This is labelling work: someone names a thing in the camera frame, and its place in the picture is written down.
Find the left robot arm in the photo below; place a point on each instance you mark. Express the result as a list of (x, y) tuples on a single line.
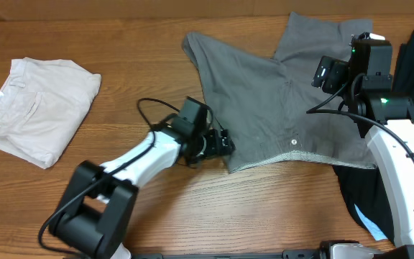
[(93, 214)]

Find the grey shorts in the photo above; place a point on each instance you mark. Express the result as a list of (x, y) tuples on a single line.
[(269, 106)]

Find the black polo shirt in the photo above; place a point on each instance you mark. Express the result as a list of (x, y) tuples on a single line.
[(364, 187)]

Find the folded cream shorts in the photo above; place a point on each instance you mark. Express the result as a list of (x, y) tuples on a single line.
[(42, 104)]

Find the light blue cloth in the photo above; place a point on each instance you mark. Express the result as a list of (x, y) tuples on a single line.
[(372, 228)]

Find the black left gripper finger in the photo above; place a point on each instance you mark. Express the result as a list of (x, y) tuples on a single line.
[(225, 138), (229, 148)]

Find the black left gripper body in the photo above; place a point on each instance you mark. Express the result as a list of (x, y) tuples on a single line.
[(210, 146)]

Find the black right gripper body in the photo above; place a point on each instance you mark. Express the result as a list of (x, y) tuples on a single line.
[(335, 75)]

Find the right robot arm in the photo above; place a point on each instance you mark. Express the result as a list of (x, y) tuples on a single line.
[(385, 119)]

